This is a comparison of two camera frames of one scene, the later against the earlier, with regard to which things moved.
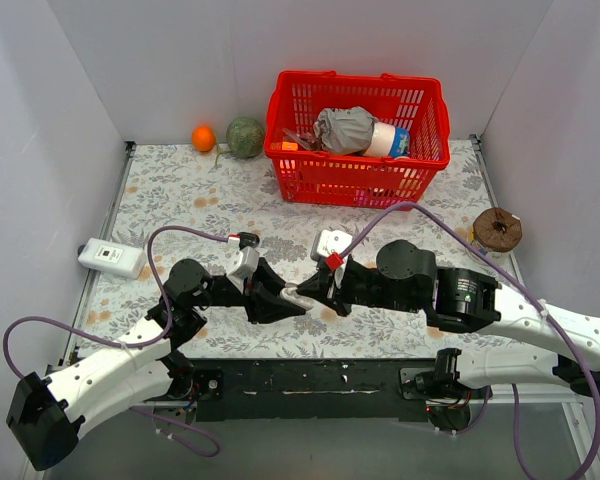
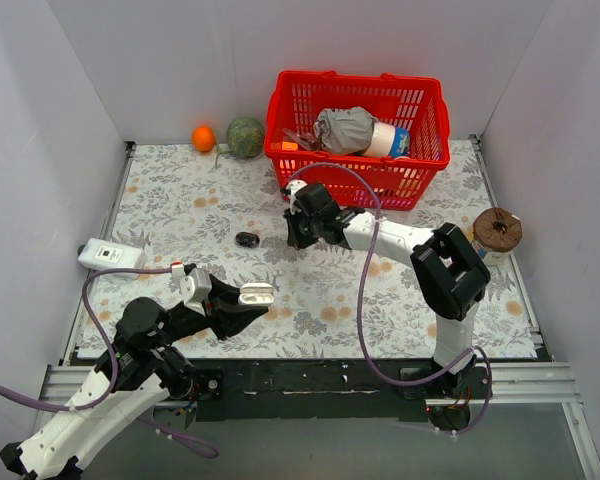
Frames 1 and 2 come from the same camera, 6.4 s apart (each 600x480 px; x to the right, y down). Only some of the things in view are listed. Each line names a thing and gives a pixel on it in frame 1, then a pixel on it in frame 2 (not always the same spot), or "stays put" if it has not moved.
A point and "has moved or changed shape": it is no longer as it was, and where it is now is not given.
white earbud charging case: (290, 293) has moved or changed shape
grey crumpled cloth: (344, 129) stays put
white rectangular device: (112, 258) stays put
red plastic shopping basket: (371, 140) stays put
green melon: (245, 137) stays put
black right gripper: (340, 284) -> (300, 226)
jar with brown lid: (497, 230) stays put
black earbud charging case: (248, 240) stays put
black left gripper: (253, 293) -> (216, 309)
